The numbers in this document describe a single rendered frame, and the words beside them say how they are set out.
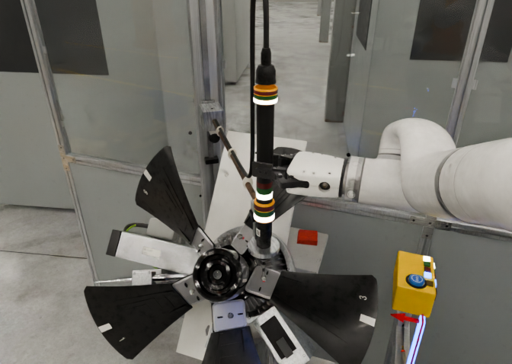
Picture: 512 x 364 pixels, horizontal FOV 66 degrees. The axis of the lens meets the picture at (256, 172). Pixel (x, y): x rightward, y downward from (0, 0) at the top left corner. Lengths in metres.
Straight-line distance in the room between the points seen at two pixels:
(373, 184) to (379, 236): 0.98
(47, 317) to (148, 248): 1.63
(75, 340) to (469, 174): 2.35
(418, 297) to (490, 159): 0.82
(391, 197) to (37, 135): 2.95
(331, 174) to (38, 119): 2.80
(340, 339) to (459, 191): 0.54
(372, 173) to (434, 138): 0.13
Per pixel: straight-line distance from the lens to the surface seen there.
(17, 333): 2.74
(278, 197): 0.94
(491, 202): 0.41
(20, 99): 3.32
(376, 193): 0.71
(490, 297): 1.86
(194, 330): 1.26
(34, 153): 3.46
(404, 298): 1.20
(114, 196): 2.11
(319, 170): 0.72
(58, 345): 2.58
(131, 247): 1.21
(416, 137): 0.63
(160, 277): 1.12
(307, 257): 1.53
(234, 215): 1.21
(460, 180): 0.45
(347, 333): 0.92
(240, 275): 0.90
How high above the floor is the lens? 1.85
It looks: 28 degrees down
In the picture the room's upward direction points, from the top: straight up
